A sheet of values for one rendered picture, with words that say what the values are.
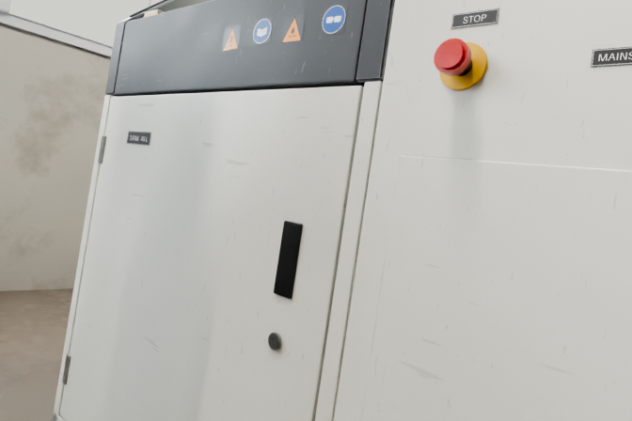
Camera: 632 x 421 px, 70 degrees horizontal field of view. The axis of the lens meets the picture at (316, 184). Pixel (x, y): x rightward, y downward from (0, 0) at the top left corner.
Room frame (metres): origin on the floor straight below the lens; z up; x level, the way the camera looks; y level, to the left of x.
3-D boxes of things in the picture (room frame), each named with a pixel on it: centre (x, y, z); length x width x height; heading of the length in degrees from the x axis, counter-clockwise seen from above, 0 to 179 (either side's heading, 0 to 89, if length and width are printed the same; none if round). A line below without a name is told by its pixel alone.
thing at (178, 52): (0.78, 0.20, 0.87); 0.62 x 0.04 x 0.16; 51
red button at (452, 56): (0.46, -0.13, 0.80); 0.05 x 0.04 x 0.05; 51
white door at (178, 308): (0.76, 0.21, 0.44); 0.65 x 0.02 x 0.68; 51
